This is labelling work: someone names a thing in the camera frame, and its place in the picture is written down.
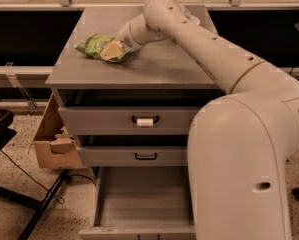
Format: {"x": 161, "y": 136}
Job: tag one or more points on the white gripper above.
{"x": 124, "y": 39}

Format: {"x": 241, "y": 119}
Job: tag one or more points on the green jalapeno chip bag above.
{"x": 95, "y": 46}

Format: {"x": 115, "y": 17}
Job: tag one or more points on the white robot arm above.
{"x": 238, "y": 144}

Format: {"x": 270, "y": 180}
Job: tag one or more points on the grey drawer cabinet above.
{"x": 159, "y": 75}

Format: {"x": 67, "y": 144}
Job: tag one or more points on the top grey drawer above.
{"x": 127, "y": 120}

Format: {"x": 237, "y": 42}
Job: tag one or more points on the grey drawer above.
{"x": 127, "y": 120}
{"x": 149, "y": 156}
{"x": 141, "y": 203}

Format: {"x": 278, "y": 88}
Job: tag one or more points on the middle grey drawer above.
{"x": 149, "y": 156}

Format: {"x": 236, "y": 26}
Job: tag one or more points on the bottom grey drawer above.
{"x": 141, "y": 203}

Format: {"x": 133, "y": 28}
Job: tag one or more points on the cardboard box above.
{"x": 54, "y": 147}

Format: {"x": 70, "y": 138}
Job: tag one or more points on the black stand base left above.
{"x": 38, "y": 206}

